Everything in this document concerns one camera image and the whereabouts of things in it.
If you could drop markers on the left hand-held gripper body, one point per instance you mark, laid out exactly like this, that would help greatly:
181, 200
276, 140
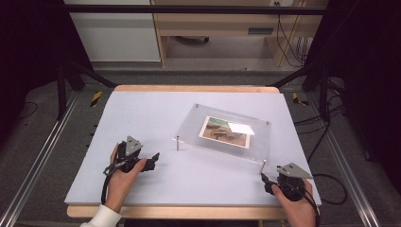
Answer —
133, 146

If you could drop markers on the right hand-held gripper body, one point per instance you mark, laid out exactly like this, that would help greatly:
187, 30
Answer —
292, 171

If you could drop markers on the clear acrylic photo frame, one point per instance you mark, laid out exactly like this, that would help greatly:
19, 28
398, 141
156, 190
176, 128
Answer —
220, 116

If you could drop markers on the person's left hand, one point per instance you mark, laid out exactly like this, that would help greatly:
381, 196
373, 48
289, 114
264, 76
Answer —
121, 187

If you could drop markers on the person's right hand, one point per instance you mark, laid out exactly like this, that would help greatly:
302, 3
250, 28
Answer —
299, 213

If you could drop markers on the wooden table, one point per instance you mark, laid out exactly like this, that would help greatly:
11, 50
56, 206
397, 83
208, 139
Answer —
189, 213

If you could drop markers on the printed photo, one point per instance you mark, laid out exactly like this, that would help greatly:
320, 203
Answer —
217, 134

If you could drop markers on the black metal stand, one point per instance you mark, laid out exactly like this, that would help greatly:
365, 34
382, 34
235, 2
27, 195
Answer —
61, 94
324, 94

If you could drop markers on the white cabinet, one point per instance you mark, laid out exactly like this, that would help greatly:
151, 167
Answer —
116, 38

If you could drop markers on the grey footrest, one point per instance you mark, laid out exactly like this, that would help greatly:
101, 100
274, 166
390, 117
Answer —
192, 39

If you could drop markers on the black curtain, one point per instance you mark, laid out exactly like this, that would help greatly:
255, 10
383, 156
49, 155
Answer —
372, 78
25, 47

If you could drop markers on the black horizontal metal bar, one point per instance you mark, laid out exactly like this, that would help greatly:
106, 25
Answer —
189, 9

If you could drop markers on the wooden desk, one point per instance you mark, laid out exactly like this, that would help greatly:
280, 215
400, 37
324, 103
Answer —
220, 22

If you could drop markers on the aluminium floor rail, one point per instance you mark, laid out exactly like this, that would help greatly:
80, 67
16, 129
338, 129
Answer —
50, 138
364, 206

